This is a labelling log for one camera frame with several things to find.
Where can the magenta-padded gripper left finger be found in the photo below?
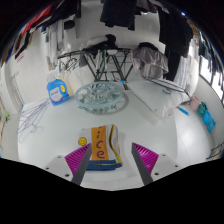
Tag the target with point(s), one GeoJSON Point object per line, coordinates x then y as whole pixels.
{"type": "Point", "coordinates": [78, 160]}

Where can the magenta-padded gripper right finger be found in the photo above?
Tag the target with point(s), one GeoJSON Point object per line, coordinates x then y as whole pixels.
{"type": "Point", "coordinates": [146, 158]}

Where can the white printed towel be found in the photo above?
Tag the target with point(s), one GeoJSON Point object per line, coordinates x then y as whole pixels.
{"type": "Point", "coordinates": [100, 143]}

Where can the white pillow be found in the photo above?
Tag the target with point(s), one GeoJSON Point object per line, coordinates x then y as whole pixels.
{"type": "Point", "coordinates": [155, 98]}

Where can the round light-blue clip hanger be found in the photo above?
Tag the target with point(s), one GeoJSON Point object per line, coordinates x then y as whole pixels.
{"type": "Point", "coordinates": [100, 96]}

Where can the blue detergent bottle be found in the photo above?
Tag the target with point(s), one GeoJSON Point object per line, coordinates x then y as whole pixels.
{"type": "Point", "coordinates": [57, 93]}

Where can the blue bags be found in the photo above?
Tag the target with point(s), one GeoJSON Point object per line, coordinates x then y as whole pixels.
{"type": "Point", "coordinates": [206, 116]}

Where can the pink basket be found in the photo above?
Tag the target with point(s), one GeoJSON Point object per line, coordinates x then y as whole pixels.
{"type": "Point", "coordinates": [195, 103]}

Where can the grey garment on rack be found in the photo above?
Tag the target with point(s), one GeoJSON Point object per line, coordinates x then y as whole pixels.
{"type": "Point", "coordinates": [150, 61]}

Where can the black folding drying rack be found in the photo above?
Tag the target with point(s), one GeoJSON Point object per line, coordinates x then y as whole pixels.
{"type": "Point", "coordinates": [106, 65]}

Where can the window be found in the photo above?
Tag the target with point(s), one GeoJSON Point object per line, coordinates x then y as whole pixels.
{"type": "Point", "coordinates": [215, 76]}

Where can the row of hanging clothes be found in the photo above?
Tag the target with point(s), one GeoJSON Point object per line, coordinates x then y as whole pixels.
{"type": "Point", "coordinates": [116, 11]}

